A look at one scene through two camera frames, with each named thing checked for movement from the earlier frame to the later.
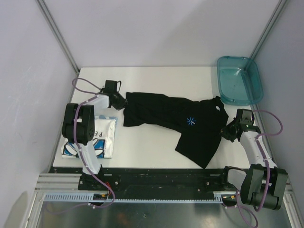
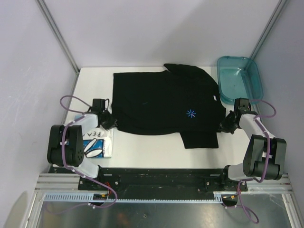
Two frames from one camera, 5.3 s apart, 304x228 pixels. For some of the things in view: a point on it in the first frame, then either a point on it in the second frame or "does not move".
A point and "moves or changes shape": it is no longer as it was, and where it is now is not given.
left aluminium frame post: (59, 33) does not move
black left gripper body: (119, 101) -> (109, 121)
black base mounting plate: (137, 180) does not move
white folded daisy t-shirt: (104, 135) does not move
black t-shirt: (200, 123) moves or changes shape
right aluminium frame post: (280, 6) does not move
